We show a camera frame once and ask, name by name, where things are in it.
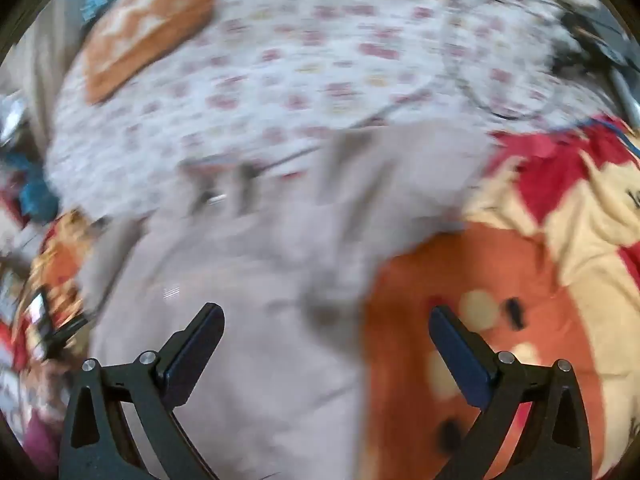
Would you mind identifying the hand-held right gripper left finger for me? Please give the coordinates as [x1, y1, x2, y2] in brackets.
[59, 302, 226, 480]

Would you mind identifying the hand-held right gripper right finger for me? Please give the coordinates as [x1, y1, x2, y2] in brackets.
[429, 305, 593, 480]

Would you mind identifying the beige garment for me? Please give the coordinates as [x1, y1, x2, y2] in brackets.
[80, 120, 496, 480]

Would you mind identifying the red orange printed blanket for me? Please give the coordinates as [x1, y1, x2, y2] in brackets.
[10, 115, 640, 480]

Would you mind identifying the teal cloth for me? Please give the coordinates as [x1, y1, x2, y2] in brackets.
[2, 152, 61, 223]

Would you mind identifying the beige cloth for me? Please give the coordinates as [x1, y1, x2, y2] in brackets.
[0, 0, 86, 146]

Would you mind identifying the orange white patterned pillow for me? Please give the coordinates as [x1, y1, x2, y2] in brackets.
[82, 0, 218, 106]

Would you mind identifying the floral quilt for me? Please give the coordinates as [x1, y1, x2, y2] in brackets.
[42, 0, 621, 221]

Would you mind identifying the black device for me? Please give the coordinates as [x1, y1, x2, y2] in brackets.
[550, 5, 637, 78]

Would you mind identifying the black cable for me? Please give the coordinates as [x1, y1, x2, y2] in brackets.
[442, 0, 581, 122]

